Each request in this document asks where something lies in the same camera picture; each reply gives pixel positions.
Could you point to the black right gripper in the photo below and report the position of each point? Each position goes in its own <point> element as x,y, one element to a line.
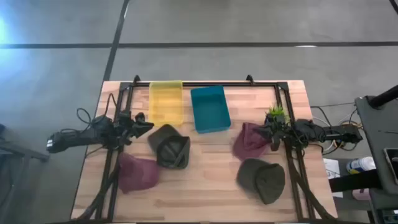
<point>280,130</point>

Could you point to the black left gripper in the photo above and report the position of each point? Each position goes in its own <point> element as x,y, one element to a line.
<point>128,127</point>

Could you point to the maroon cap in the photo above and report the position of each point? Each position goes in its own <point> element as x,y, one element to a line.
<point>248,143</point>
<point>136,172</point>

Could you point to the olive green cap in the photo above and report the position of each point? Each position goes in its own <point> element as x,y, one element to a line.
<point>261,180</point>
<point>171,149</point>

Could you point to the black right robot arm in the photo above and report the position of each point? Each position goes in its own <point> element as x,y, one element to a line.
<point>335,133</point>

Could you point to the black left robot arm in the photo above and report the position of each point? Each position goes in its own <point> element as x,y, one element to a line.
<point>77,137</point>

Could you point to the small green potted plant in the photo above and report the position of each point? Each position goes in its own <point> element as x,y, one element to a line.
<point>276,111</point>

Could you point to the yellow translucent plastic bin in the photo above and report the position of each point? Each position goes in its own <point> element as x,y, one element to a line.
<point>166,102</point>

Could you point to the blue plastic bin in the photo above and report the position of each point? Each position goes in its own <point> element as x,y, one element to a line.
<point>210,109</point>

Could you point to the white paper sheet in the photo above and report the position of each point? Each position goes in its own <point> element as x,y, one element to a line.
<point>332,169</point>

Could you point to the white spray can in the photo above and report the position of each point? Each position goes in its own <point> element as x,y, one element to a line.
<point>360,165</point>

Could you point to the grey side cart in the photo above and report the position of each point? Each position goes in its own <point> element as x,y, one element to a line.
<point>379,133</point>

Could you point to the pink object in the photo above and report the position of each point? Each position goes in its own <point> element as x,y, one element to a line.
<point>361,194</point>

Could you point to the black pole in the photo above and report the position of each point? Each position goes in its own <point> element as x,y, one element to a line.
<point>384,97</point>

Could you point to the black floor stand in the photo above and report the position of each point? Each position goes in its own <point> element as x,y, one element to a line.
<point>21,152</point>

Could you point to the dark tablet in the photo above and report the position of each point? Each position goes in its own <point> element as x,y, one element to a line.
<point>392,165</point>

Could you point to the black metal table frame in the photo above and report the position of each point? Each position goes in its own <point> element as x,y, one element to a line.
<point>202,84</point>

